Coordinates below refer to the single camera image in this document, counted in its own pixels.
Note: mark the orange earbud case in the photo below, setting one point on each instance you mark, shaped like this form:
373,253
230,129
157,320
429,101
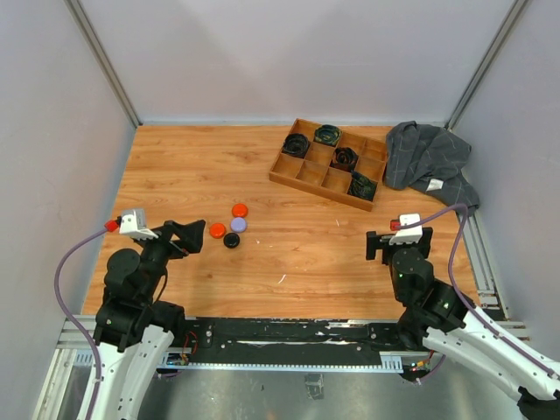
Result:
240,210
217,230

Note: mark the dark red rolled belt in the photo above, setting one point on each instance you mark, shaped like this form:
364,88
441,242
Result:
344,159

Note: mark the black earbud case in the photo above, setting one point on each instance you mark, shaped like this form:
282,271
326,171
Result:
231,240

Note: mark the dark green rolled belt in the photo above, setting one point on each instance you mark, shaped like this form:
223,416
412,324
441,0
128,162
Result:
362,187

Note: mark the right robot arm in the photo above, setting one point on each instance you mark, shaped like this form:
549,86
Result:
441,318

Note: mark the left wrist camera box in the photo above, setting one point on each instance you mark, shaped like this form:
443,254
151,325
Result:
134,225

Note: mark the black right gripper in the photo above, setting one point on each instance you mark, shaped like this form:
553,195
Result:
374,242

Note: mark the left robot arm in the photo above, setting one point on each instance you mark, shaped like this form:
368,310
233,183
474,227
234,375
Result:
133,327

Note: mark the wooden compartment tray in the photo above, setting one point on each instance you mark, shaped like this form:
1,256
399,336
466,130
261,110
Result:
313,173

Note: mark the purple earbud case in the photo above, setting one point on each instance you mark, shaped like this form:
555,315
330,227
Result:
238,225

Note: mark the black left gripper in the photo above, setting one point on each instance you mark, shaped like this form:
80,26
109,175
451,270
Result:
190,237

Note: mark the grey crumpled cloth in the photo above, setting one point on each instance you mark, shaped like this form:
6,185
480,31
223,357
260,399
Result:
430,159

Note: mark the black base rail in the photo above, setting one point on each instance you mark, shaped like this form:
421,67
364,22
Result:
283,344

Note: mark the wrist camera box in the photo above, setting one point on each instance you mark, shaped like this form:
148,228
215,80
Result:
134,225
407,228

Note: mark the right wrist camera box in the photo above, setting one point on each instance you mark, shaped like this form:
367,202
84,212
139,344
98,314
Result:
407,228

